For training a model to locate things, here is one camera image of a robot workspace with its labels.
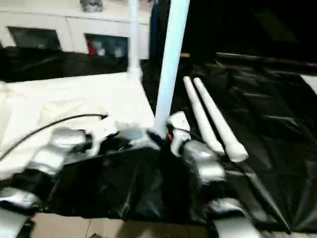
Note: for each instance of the white flat sheet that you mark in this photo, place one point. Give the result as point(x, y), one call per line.
point(310, 83)

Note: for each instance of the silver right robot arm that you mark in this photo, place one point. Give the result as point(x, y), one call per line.
point(200, 156)

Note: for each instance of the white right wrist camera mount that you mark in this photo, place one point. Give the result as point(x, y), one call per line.
point(179, 124)

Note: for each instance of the white plastic table top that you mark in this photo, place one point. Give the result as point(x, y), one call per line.
point(74, 94)

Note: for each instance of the small tan label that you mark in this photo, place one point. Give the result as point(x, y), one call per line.
point(186, 55)

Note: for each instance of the dark objects on cabinet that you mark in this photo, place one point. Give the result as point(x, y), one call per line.
point(91, 5)

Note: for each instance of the white plastic table leg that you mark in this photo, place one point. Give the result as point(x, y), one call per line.
point(171, 62)
point(133, 37)
point(218, 119)
point(198, 104)

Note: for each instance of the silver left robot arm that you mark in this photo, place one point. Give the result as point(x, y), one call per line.
point(64, 138)

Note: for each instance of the white glass-door cabinet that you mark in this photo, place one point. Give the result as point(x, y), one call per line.
point(62, 22)

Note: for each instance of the grey robot left foot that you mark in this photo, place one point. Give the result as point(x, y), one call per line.
point(94, 235)

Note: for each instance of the red bottle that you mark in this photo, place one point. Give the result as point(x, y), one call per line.
point(91, 48)

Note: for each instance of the long black bar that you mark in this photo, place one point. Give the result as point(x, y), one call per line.
point(267, 60)

